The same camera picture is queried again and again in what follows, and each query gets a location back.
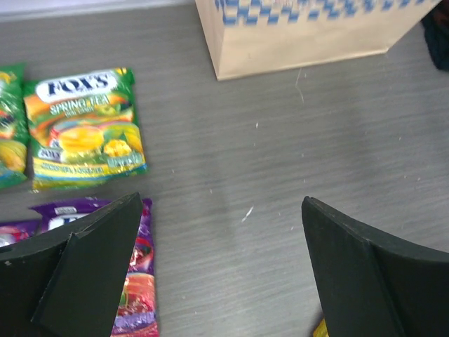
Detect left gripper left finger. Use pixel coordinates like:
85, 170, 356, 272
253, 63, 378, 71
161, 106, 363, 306
1, 193, 142, 336

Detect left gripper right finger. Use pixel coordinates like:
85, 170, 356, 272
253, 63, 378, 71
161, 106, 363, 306
302, 197, 448, 336

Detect purple berries snack bag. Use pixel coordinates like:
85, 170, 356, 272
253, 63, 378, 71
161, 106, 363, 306
0, 219, 41, 247
31, 197, 159, 336

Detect yellow green candy bag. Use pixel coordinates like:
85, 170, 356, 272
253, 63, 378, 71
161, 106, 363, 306
1, 63, 29, 189
24, 67, 147, 190

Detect blue checkered paper bag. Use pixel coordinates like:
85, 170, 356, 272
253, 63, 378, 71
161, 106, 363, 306
196, 0, 437, 80

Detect dark blue folded cloth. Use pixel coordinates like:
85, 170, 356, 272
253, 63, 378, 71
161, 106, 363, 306
421, 0, 448, 72

